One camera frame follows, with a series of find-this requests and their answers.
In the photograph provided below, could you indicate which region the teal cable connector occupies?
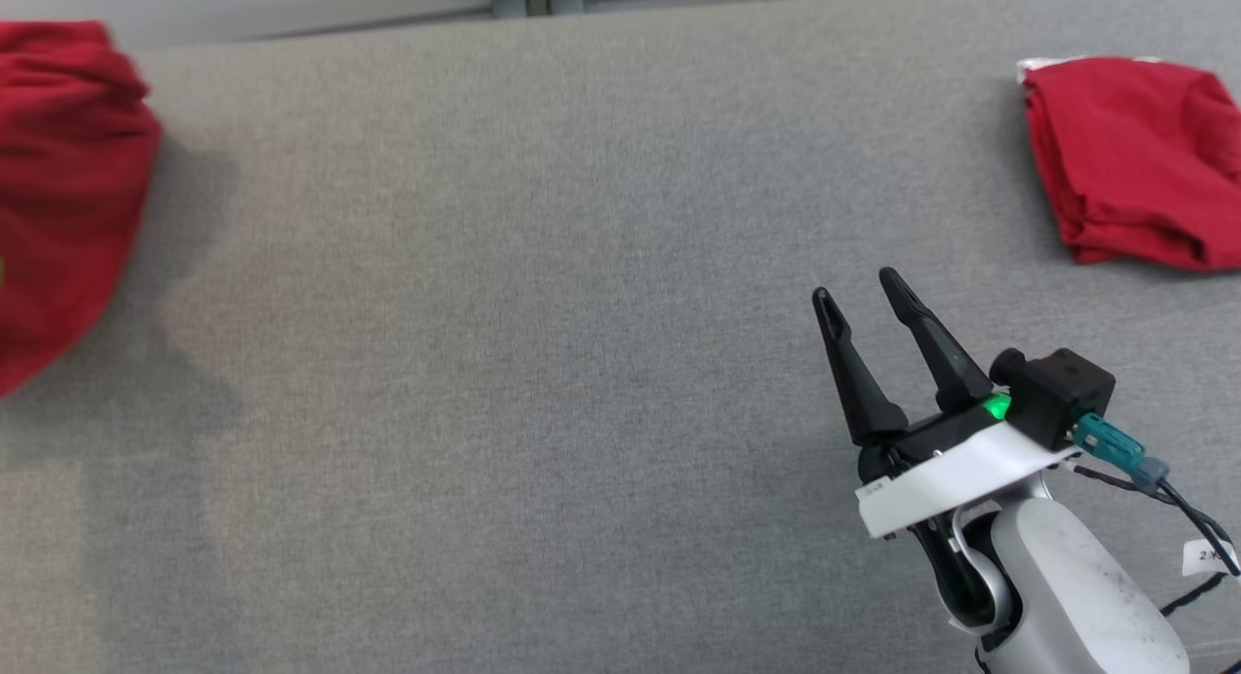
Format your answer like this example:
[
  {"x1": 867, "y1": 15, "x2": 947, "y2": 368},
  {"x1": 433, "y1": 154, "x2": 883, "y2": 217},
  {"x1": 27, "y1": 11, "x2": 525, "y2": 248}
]
[{"x1": 1071, "y1": 412, "x2": 1171, "y2": 493}]

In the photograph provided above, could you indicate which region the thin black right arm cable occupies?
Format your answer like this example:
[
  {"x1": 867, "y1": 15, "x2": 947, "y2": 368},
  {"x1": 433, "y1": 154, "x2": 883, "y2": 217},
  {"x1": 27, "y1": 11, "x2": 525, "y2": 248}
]
[{"x1": 1062, "y1": 461, "x2": 1241, "y2": 617}]

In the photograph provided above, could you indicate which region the folded red garment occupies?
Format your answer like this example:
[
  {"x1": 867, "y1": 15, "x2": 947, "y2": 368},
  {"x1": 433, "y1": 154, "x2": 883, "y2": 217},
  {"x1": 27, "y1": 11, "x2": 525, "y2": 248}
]
[{"x1": 1016, "y1": 56, "x2": 1241, "y2": 271}]

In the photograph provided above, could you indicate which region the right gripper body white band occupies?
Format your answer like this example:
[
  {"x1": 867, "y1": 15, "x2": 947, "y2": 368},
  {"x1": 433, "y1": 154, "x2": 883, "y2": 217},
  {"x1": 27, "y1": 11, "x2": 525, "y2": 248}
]
[{"x1": 855, "y1": 395, "x2": 1082, "y2": 539}]

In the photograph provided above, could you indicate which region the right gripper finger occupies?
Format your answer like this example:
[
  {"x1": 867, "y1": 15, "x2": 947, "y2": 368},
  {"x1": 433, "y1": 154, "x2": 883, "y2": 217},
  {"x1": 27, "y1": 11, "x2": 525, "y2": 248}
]
[
  {"x1": 878, "y1": 267, "x2": 995, "y2": 413},
  {"x1": 812, "y1": 287, "x2": 909, "y2": 447}
]

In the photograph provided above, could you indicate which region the red white basketball jersey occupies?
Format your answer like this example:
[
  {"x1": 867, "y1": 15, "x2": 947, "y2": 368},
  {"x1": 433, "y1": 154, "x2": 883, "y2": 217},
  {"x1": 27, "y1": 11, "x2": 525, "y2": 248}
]
[{"x1": 0, "y1": 20, "x2": 164, "y2": 399}]

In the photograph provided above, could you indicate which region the white cable label tag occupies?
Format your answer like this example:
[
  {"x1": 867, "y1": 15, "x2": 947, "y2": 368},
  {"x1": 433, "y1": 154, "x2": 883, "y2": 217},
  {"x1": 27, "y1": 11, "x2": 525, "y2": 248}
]
[{"x1": 1183, "y1": 538, "x2": 1234, "y2": 576}]

